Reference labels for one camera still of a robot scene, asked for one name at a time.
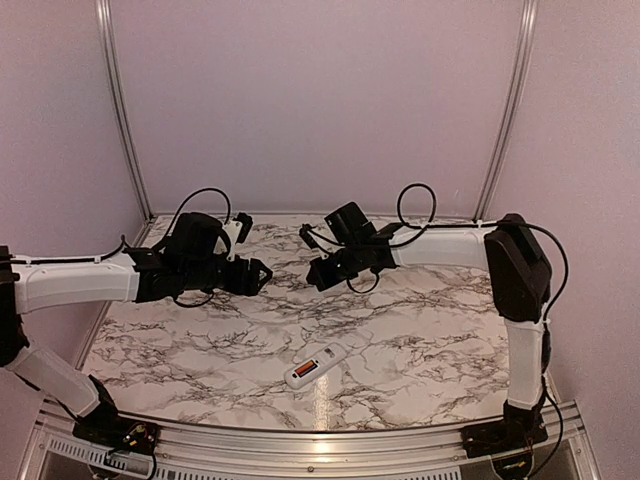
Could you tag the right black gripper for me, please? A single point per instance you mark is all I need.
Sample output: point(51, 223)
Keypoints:
point(325, 280)

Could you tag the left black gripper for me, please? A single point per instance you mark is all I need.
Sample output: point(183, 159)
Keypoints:
point(245, 279)

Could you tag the dark blue AAA battery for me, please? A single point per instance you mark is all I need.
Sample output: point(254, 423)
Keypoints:
point(307, 363)

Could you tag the white remote control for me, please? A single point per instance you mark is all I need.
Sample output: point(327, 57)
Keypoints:
point(326, 358)

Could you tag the orange AAA battery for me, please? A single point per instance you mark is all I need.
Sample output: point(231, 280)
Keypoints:
point(302, 371)

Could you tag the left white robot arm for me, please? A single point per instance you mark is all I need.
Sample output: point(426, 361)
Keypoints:
point(197, 253)

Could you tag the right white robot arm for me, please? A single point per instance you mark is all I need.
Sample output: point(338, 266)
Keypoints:
point(519, 273)

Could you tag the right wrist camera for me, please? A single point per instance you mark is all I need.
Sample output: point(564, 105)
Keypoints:
point(306, 234)

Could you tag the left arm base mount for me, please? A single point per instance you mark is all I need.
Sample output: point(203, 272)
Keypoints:
point(104, 425)

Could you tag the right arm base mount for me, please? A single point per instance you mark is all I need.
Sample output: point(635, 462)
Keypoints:
point(517, 429)

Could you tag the front aluminium rail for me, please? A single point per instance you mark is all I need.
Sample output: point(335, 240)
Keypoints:
point(186, 451)

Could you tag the left aluminium frame post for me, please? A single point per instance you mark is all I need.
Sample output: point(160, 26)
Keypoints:
point(108, 42)

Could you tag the aluminium frame post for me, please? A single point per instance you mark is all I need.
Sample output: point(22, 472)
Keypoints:
point(108, 42)
point(516, 87)

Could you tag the right aluminium frame post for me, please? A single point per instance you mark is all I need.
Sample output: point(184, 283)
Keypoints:
point(516, 87)

